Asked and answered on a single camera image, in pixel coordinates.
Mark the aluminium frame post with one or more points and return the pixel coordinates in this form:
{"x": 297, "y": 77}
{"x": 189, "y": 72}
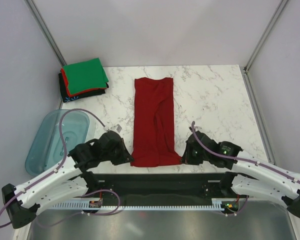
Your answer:
{"x": 45, "y": 30}
{"x": 266, "y": 34}

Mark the clear blue plastic bin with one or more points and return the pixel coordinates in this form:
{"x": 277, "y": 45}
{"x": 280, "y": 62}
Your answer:
{"x": 47, "y": 148}

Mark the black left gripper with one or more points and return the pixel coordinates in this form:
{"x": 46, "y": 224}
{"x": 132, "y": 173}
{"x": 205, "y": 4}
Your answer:
{"x": 126, "y": 157}

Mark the white slotted cable duct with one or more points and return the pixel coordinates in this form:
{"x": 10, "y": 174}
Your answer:
{"x": 88, "y": 205}

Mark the folded green t shirt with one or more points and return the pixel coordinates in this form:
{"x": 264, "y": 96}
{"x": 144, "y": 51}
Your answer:
{"x": 94, "y": 66}

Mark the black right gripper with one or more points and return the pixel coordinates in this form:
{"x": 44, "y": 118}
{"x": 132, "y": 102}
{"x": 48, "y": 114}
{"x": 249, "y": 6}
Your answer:
{"x": 187, "y": 158}

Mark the dark red t shirt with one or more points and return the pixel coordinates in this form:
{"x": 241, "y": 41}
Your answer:
{"x": 154, "y": 125}

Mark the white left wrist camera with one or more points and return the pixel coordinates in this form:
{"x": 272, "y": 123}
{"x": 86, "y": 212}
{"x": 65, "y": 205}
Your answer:
{"x": 117, "y": 128}

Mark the right aluminium frame post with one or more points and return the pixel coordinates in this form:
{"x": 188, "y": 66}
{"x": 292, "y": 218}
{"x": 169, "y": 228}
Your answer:
{"x": 266, "y": 34}

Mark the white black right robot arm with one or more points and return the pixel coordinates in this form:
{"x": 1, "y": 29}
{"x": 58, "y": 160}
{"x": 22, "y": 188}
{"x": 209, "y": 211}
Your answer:
{"x": 245, "y": 174}

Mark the left aluminium frame post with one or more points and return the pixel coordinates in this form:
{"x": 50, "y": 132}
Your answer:
{"x": 45, "y": 30}

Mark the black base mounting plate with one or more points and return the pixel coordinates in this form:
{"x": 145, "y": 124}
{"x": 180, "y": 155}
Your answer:
{"x": 174, "y": 189}

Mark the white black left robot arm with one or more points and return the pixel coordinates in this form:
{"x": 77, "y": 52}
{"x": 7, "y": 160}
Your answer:
{"x": 69, "y": 178}

